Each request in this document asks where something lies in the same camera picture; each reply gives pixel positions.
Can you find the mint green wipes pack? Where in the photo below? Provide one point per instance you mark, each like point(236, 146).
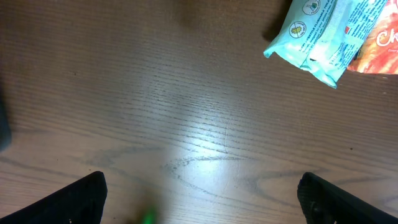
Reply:
point(323, 36)

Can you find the orange tissue pack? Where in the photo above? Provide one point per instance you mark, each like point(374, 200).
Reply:
point(378, 55)

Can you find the grey plastic mesh basket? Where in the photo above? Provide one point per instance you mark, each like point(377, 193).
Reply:
point(5, 131)

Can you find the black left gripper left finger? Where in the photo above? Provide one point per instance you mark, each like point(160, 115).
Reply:
point(80, 202)

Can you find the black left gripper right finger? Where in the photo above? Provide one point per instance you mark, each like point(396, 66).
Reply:
point(323, 202)

